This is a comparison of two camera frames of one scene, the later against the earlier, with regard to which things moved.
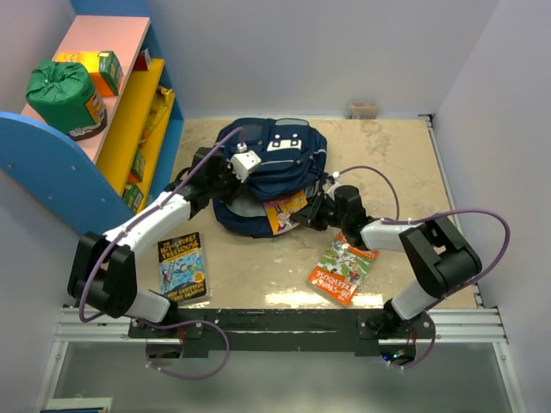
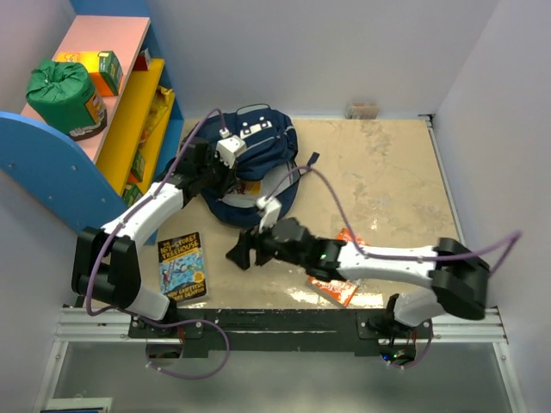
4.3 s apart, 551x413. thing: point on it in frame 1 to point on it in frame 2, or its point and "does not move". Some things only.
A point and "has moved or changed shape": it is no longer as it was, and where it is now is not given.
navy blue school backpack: x=293 y=156 has moved or changed shape
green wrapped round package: x=64 y=95 does not move
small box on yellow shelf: x=143 y=62 does not move
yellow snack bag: x=163 y=98 does not move
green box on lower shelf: x=137 y=169 does not move
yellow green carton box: x=104 y=68 does not move
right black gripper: x=307 y=215 to x=250 y=239
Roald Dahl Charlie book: x=279 y=211 to x=251 y=188
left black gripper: x=238 y=186 does not move
